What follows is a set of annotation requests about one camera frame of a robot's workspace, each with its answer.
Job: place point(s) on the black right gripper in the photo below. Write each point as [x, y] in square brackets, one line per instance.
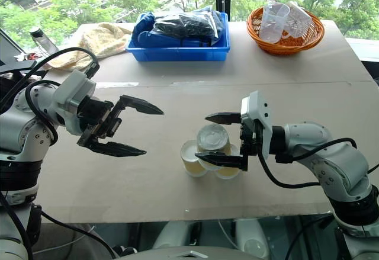
[251, 138]

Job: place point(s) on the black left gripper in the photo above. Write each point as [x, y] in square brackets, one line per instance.
[96, 118]

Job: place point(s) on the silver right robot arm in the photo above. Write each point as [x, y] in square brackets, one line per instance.
[334, 159]

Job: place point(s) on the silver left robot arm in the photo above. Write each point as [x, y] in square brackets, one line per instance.
[26, 129]

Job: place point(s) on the clear plastic cups cluster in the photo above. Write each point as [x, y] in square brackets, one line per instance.
[211, 137]

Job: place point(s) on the yellow paper cup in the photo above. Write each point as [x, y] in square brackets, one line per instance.
[191, 162]
[226, 172]

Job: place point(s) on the blue plastic bin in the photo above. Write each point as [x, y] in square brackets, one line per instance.
[177, 53]

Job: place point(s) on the cream towel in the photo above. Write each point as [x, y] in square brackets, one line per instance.
[100, 39]

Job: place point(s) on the blue folded cloth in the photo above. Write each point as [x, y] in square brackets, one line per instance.
[145, 32]

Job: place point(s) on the white rounded robot leg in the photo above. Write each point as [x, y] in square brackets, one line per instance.
[251, 239]
[174, 234]

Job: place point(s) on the orange woven basket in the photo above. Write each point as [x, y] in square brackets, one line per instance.
[284, 46]

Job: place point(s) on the black item in clear bag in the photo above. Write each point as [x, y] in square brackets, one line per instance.
[189, 24]

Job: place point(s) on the clear bottle with black cap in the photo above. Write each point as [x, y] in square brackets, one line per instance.
[43, 41]

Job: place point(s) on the grey robot torso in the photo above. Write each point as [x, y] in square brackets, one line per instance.
[177, 254]

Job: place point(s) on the clear plastic measuring cup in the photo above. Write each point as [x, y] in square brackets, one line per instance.
[272, 23]

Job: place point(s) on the clear plastic container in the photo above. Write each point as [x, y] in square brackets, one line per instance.
[299, 20]

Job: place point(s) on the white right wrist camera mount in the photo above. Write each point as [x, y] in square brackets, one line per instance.
[260, 109]

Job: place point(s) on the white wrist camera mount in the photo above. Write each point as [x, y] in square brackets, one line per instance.
[260, 109]
[75, 86]

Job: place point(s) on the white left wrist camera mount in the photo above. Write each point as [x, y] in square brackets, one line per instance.
[75, 86]

